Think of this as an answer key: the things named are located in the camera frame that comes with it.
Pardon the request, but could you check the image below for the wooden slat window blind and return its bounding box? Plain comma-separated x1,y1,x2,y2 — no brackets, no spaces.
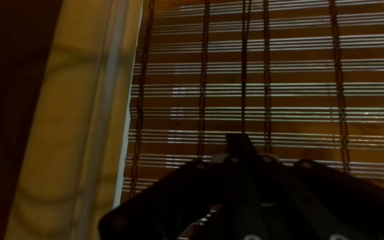
120,0,384,198

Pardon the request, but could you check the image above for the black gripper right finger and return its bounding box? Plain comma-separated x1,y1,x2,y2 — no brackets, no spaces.
244,133,384,240

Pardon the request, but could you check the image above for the thin dark blind pull cord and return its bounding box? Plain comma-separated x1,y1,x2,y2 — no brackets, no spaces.
239,0,252,137

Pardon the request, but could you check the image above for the dark blind ladder cord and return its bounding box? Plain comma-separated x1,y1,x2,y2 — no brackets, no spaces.
128,0,158,195
327,0,352,174
262,0,275,155
196,0,212,159

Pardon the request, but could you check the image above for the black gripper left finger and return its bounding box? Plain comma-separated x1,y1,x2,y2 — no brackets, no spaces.
98,133,250,240

